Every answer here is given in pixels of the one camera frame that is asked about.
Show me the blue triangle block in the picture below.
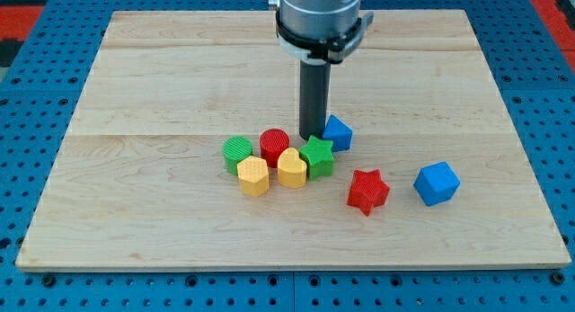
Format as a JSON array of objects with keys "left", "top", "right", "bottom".
[{"left": 322, "top": 115, "right": 353, "bottom": 152}]

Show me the yellow hexagon block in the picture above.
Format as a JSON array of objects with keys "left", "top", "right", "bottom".
[{"left": 237, "top": 156, "right": 270, "bottom": 197}]

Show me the yellow heart block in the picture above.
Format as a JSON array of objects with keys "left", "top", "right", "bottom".
[{"left": 277, "top": 147, "right": 307, "bottom": 189}]

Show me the red star block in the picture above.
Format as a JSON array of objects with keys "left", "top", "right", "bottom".
[{"left": 346, "top": 169, "right": 390, "bottom": 216}]

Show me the green star block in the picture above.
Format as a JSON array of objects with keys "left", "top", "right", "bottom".
[{"left": 299, "top": 135, "right": 335, "bottom": 181}]

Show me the blue cube block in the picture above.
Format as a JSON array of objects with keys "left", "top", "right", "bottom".
[{"left": 413, "top": 162, "right": 461, "bottom": 206}]

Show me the red cylinder block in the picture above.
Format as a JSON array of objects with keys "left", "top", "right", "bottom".
[{"left": 259, "top": 129, "right": 289, "bottom": 168}]

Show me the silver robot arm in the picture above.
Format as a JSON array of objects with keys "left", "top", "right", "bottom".
[{"left": 269, "top": 0, "right": 374, "bottom": 66}]

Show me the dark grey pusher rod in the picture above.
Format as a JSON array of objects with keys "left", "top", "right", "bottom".
[{"left": 299, "top": 62, "right": 331, "bottom": 140}]

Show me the green cylinder block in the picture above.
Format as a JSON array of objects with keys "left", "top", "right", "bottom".
[{"left": 222, "top": 136, "right": 253, "bottom": 175}]

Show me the wooden board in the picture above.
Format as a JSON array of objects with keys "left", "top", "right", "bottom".
[{"left": 16, "top": 10, "right": 571, "bottom": 272}]

